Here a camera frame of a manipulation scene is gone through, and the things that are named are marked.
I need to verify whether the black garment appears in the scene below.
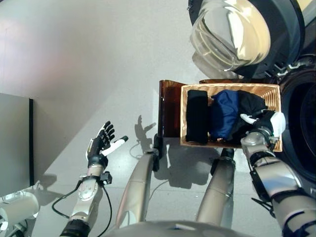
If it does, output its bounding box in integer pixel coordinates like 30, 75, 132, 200
185, 89, 209, 145
231, 90, 270, 142

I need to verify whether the folded black garment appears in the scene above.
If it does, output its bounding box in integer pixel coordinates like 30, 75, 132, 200
185, 89, 209, 145

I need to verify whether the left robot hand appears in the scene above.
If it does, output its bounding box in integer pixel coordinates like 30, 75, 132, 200
85, 120, 129, 165

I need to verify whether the white counter cabinet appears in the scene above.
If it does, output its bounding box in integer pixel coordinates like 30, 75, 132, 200
295, 0, 311, 12

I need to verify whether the grey cabinet black edge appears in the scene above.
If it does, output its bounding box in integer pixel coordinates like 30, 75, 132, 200
0, 92, 35, 198

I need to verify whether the white floor cable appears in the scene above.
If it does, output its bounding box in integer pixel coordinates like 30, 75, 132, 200
128, 140, 171, 197

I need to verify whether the grey robot torso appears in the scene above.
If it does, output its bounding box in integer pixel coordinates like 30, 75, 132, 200
103, 219, 257, 237

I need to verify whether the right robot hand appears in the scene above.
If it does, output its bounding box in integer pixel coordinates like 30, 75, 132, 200
240, 110, 287, 137

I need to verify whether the rectangular wicker laundry basket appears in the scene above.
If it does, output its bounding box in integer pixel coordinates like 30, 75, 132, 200
179, 83, 283, 153

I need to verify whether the round glass washer door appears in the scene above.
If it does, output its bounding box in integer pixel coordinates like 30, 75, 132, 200
187, 0, 307, 80

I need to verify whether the glossy brown stool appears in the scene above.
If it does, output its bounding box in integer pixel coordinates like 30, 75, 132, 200
158, 79, 247, 139

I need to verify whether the blue garment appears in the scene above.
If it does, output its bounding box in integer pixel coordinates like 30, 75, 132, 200
209, 89, 240, 139

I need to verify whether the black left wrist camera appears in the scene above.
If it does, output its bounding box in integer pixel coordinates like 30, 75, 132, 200
100, 171, 113, 185

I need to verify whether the white rounded device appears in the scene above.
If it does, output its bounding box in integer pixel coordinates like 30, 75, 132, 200
0, 192, 40, 237

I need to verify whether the dark grey washing machine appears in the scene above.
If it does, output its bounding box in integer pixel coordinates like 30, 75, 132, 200
264, 14, 316, 184

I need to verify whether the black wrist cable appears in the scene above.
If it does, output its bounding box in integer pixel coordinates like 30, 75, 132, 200
51, 180, 113, 237

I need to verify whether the right robot leg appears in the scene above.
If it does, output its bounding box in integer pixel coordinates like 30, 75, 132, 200
195, 147, 235, 223

